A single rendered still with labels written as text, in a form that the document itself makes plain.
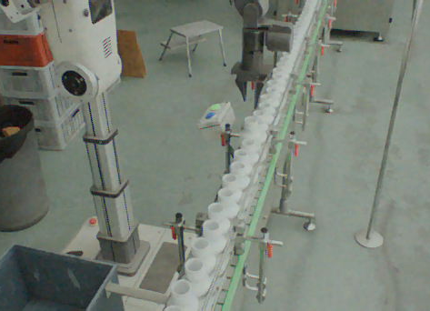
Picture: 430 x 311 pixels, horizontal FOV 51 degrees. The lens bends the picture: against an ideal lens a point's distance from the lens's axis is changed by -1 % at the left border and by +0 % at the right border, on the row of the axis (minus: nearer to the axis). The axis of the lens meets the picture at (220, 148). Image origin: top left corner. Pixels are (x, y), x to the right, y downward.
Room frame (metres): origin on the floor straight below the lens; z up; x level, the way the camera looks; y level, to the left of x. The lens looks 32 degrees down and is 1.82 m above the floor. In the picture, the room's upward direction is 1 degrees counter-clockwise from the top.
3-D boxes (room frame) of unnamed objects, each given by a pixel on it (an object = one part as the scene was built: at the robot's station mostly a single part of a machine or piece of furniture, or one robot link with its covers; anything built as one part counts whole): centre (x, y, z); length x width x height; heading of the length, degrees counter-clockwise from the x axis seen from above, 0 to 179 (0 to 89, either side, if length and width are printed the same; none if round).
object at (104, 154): (1.54, 0.47, 0.74); 0.11 x 0.11 x 0.40; 74
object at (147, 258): (1.53, 0.46, 0.24); 0.68 x 0.53 x 0.41; 74
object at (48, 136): (3.22, 1.32, 0.11); 0.61 x 0.41 x 0.22; 169
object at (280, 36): (1.11, -0.13, 1.47); 0.12 x 0.09 x 0.12; 72
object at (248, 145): (1.07, -0.08, 1.08); 0.06 x 0.06 x 0.17
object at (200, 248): (0.68, 0.04, 1.08); 0.06 x 0.06 x 0.17
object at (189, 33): (4.60, 0.29, 0.21); 0.61 x 0.47 x 0.41; 37
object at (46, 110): (3.22, 1.33, 0.33); 0.61 x 0.41 x 0.22; 170
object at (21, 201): (2.18, 1.25, 0.32); 0.45 x 0.45 x 0.64
